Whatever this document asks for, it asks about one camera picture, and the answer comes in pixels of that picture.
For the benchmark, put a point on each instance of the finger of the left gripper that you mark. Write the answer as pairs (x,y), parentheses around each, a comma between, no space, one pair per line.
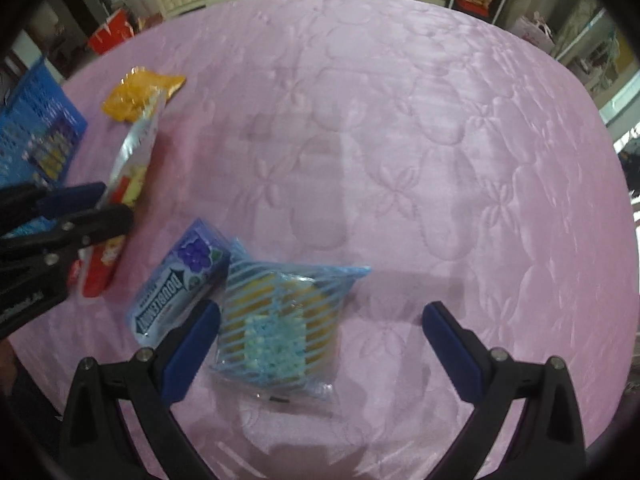
(64,241)
(29,200)

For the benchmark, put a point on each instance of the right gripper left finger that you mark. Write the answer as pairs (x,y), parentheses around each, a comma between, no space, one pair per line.
(95,440)

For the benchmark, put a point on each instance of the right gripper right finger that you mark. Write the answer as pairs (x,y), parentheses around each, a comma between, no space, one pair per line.
(548,441)

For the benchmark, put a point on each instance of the red silver snack bag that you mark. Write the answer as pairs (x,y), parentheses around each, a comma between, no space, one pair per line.
(99,262)

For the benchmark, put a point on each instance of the purple Doublemint gum pack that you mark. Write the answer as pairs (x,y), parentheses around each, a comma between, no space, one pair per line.
(196,263)

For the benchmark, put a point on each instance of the blue striped cake packet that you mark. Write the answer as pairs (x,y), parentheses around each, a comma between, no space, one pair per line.
(279,325)

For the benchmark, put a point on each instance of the blue plastic basket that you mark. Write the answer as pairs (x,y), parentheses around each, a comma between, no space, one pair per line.
(41,130)

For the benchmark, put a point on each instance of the orange snack pouch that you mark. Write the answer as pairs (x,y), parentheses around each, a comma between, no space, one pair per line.
(128,99)

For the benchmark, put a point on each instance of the red paper bag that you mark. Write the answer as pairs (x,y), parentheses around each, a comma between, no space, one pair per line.
(112,33)

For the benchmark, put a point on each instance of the pink quilted mattress cover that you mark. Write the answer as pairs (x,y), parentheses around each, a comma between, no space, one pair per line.
(456,161)

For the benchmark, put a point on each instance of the pink shopping bag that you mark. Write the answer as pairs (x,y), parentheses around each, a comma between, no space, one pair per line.
(534,31)

